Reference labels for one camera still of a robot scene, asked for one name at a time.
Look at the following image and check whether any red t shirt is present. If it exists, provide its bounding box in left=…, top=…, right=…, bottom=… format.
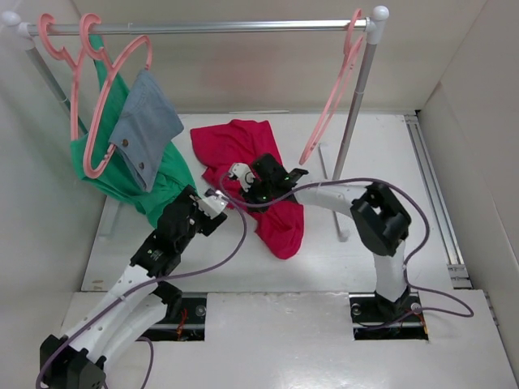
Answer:
left=190, top=119, right=304, bottom=259

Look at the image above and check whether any green t shirt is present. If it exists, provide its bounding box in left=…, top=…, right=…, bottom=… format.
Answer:
left=70, top=34, right=198, bottom=228

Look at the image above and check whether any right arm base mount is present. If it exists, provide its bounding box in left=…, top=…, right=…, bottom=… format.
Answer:
left=349, top=292, right=429, bottom=340

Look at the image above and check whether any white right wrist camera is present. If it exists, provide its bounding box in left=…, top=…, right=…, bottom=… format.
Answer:
left=228, top=163, right=256, bottom=192

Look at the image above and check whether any metal clothes rack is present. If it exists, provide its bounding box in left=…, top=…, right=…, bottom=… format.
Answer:
left=0, top=5, right=391, bottom=243

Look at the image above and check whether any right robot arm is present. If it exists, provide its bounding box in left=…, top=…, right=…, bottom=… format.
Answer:
left=229, top=153, right=411, bottom=319

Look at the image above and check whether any pink hanger with clothes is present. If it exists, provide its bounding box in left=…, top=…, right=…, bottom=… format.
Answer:
left=79, top=13, right=152, bottom=179

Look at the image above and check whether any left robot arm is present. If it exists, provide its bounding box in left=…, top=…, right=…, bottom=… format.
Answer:
left=36, top=186, right=228, bottom=388

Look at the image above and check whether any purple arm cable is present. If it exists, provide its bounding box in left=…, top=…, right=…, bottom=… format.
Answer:
left=35, top=186, right=249, bottom=389
left=218, top=172, right=475, bottom=330

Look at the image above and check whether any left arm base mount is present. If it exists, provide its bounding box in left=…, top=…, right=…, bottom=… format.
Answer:
left=143, top=293, right=208, bottom=342

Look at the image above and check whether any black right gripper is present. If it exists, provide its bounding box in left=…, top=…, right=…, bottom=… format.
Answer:
left=238, top=176, right=276, bottom=215

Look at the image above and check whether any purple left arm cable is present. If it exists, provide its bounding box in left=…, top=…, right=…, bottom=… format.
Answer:
left=35, top=186, right=249, bottom=389

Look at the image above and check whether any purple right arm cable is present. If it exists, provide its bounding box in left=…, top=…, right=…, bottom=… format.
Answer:
left=218, top=172, right=475, bottom=330

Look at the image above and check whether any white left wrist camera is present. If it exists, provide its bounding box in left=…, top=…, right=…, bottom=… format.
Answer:
left=197, top=188, right=228, bottom=220

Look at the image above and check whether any blue denim garment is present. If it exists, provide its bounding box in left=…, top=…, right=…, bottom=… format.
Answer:
left=109, top=70, right=184, bottom=193

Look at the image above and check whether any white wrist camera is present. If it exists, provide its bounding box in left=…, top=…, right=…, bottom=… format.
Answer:
left=228, top=163, right=256, bottom=192
left=197, top=188, right=228, bottom=220

